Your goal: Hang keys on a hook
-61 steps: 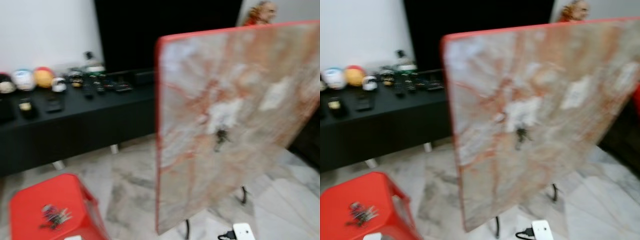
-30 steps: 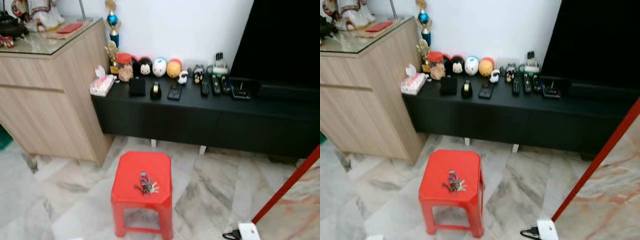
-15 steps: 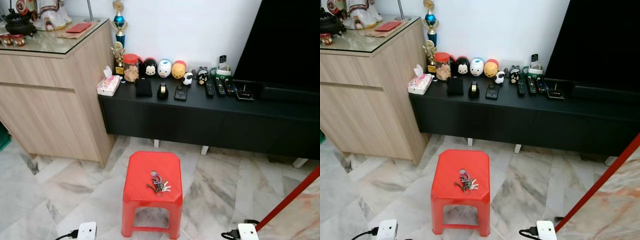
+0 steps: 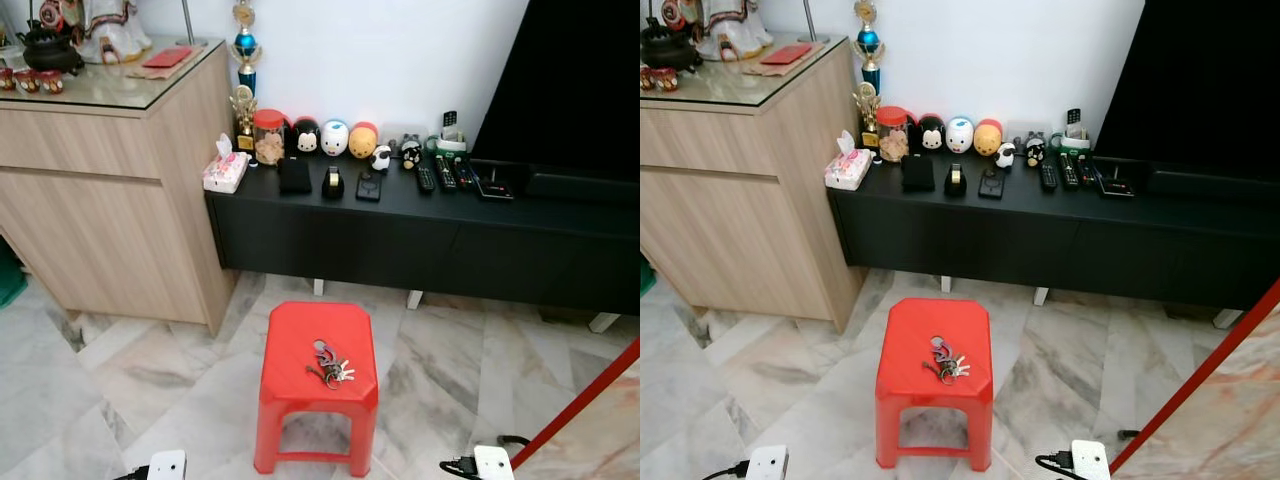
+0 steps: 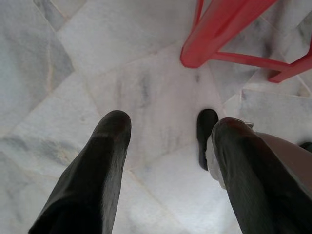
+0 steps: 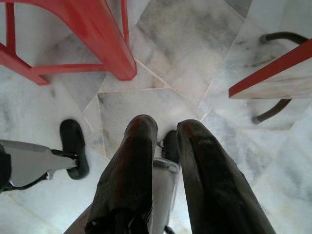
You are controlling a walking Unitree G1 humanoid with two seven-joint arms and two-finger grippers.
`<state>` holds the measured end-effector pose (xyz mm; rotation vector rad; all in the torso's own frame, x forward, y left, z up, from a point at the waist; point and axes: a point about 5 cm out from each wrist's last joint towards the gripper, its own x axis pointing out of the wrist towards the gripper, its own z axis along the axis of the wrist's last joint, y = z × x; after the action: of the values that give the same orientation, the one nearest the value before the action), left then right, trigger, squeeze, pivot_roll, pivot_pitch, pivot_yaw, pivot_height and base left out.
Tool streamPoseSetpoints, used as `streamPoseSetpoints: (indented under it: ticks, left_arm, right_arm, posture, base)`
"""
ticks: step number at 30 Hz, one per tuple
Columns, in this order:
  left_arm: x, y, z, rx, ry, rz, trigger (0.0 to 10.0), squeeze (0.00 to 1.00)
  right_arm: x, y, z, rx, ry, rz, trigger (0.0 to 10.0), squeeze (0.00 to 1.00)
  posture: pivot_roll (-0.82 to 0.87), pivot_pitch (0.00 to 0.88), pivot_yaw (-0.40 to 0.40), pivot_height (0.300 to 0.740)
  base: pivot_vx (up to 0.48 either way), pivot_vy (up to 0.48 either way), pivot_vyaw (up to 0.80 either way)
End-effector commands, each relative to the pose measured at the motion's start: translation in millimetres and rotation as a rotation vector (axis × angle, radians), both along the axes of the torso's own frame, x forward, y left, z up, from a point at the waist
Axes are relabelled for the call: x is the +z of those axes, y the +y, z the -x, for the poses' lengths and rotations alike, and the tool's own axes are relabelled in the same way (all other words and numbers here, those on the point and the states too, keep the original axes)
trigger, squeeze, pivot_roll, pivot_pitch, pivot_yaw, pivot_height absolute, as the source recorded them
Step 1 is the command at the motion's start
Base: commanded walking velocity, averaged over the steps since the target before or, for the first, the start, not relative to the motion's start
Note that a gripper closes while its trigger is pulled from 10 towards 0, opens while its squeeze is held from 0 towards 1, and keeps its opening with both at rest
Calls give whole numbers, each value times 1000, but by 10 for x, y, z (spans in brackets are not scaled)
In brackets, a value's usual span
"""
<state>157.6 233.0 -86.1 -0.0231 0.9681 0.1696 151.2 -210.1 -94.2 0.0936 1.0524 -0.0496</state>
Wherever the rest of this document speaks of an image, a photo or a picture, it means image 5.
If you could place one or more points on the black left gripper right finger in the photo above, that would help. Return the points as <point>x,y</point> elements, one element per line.
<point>251,180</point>

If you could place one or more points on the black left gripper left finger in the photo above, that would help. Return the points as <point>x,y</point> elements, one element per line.
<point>97,175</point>

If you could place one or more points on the grey robot left leg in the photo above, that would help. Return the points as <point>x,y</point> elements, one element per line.
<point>287,156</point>

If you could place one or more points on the black robot left foot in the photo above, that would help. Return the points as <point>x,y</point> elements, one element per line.
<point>203,136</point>

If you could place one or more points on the red plastic stool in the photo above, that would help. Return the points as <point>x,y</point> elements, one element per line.
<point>212,31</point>

